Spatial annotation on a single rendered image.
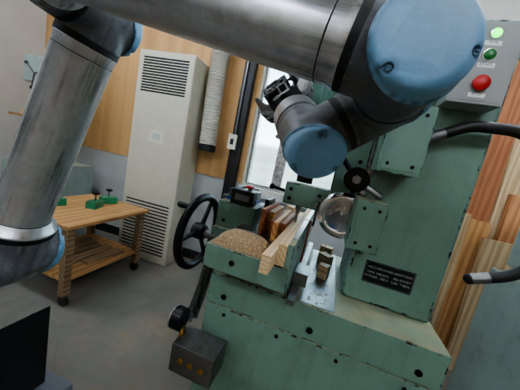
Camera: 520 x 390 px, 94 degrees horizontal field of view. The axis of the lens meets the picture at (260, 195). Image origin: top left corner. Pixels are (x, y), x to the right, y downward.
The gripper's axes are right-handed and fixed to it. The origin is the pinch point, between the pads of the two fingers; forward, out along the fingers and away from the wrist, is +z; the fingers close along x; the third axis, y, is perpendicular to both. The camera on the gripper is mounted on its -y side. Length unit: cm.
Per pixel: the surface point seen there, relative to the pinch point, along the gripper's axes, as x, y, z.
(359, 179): -5.1, -19.7, -22.1
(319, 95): -8.0, -5.8, -0.4
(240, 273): 28.6, -16.4, -34.6
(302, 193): 10.4, -25.2, -9.7
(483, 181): -82, -153, 57
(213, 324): 47, -28, -37
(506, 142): -106, -142, 69
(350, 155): -6.9, -21.1, -10.9
